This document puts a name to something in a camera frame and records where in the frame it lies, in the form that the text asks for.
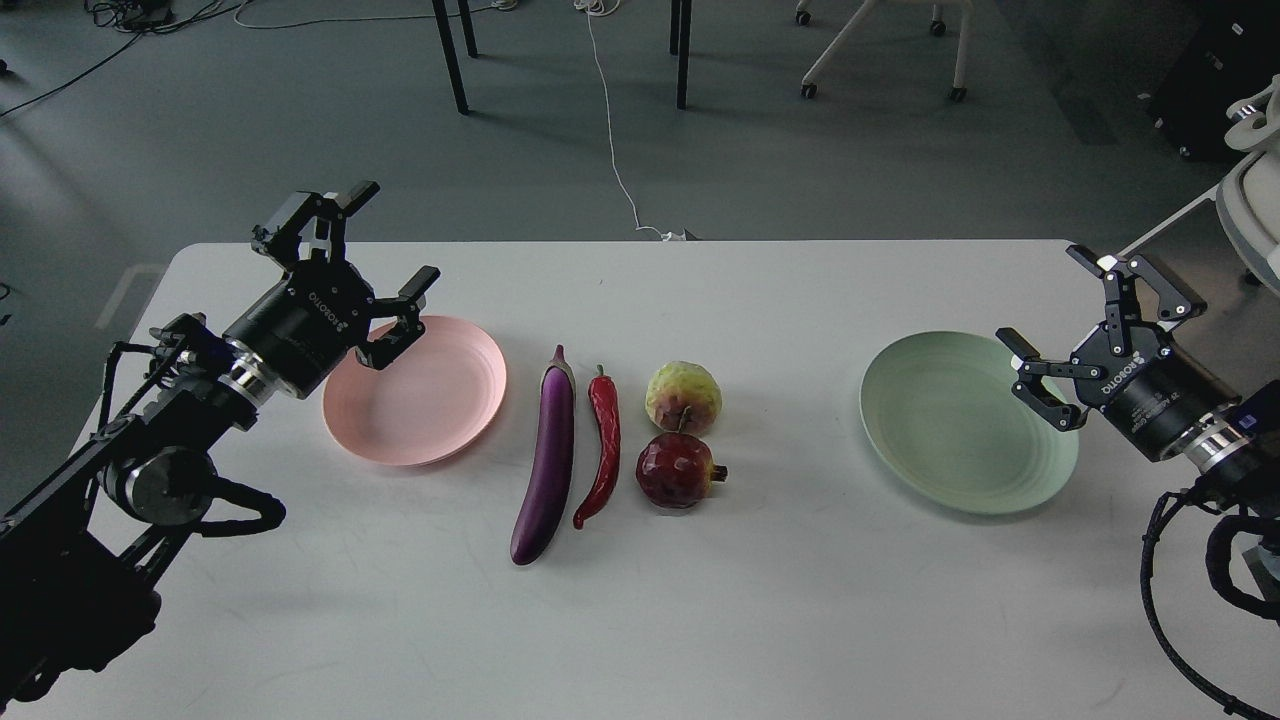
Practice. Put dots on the light green plate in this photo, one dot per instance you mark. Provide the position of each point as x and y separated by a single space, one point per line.
938 410

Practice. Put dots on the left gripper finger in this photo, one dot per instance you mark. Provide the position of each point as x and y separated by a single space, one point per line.
281 238
405 309

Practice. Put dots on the black equipment case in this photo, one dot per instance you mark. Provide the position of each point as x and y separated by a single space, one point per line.
1233 54

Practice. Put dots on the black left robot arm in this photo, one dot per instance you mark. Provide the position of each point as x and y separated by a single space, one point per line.
83 551

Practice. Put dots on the green-pink apple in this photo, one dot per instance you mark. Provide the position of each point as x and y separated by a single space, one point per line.
683 397

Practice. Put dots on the red pomegranate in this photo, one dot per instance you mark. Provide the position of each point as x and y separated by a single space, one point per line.
676 470

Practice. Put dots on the white office chair base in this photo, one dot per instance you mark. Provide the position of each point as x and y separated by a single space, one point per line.
864 49

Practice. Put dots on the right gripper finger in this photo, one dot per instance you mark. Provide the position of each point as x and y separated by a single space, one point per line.
1177 302
1031 388

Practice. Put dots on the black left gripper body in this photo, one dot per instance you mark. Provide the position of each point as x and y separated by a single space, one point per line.
304 325

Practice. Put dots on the red chili pepper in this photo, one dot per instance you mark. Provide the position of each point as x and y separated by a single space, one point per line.
605 402

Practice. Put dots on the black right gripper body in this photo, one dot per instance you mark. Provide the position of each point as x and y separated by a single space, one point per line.
1154 393

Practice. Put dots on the pink plate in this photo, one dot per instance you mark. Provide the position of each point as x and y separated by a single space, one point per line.
432 402

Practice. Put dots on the purple eggplant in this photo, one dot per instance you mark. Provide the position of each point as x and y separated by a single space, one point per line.
551 472

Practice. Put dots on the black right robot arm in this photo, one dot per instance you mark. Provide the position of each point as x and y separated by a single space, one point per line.
1237 482

